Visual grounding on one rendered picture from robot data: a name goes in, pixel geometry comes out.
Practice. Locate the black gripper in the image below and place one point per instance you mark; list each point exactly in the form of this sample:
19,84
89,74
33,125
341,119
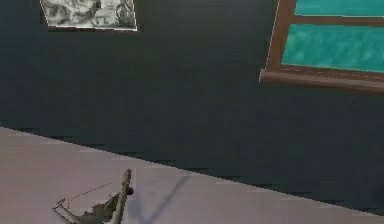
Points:
100,210

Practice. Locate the grey framed wall picture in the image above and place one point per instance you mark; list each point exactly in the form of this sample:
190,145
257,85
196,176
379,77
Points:
88,13

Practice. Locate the brown framed window teal panes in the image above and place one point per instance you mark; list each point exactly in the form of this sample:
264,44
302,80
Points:
333,46

